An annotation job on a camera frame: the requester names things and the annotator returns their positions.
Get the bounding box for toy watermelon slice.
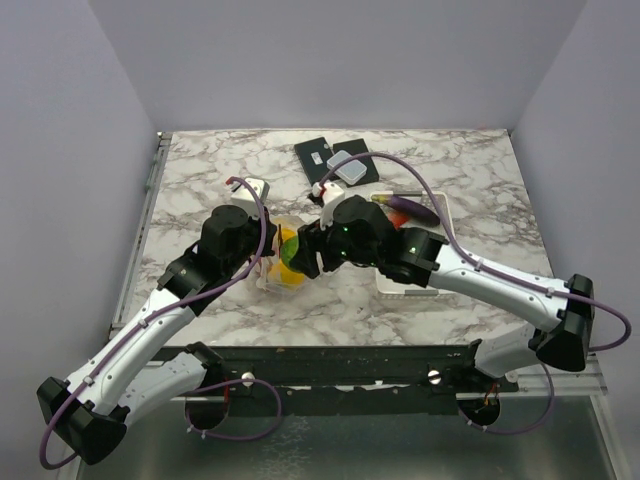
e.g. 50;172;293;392
387;212;410;229

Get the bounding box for yellow toy bell pepper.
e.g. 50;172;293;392
279;225;297;243

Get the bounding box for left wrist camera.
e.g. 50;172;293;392
230;177;270;219

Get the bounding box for aluminium rail left edge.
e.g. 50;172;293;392
109;131;173;336

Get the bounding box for yellow toy lemon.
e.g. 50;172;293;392
268;263;306;288

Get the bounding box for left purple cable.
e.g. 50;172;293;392
38;175;282;470

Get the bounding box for white grey small device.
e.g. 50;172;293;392
326;150;367;186

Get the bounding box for black flat box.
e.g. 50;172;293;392
333;138;379;186

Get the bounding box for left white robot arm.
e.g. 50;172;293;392
36;202;276;470

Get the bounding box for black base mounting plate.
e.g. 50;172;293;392
153;342;519;425

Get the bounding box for clear polka dot zip bag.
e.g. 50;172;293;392
254;215;307;296

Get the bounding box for red yellow toy fruit cluster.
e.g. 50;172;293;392
256;240;279;275

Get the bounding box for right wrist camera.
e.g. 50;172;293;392
310;181;345;230

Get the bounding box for aluminium extrusion right front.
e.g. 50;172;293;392
507;354;608;396

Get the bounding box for white perforated plastic basket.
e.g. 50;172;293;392
369;191;454;301

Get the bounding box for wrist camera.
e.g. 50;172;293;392
230;177;270;219
310;181;345;230

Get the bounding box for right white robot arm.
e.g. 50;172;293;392
285;196;594;391

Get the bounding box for purple toy eggplant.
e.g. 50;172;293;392
371;194;441;227

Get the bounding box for black box with label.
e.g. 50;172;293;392
294;137;333;185

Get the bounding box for green toy citrus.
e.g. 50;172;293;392
280;235;299;271

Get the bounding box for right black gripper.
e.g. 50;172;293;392
291;214;380;277

